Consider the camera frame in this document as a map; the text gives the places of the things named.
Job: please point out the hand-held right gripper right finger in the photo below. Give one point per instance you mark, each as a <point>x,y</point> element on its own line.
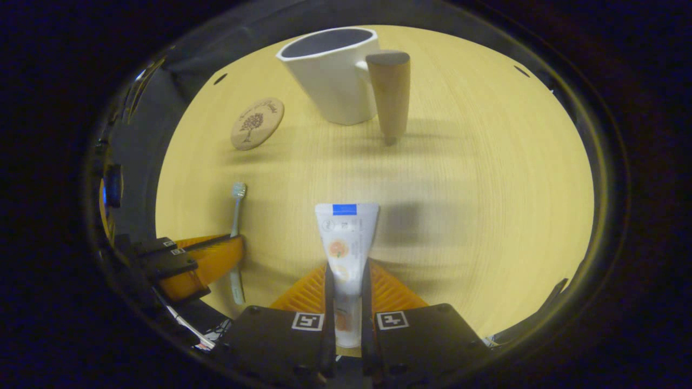
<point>367,324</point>

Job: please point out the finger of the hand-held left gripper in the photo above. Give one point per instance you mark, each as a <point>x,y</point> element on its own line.
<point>157,246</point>
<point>216,265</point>

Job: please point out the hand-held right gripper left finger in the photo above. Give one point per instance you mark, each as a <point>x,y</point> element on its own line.
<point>328,324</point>

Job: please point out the pale green toothbrush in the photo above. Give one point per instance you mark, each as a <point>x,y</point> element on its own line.
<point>236,216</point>

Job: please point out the white toothpaste tube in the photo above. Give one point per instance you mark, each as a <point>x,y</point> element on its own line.
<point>346,237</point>

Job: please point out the round cork coaster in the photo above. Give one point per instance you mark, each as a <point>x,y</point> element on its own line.
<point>257,123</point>

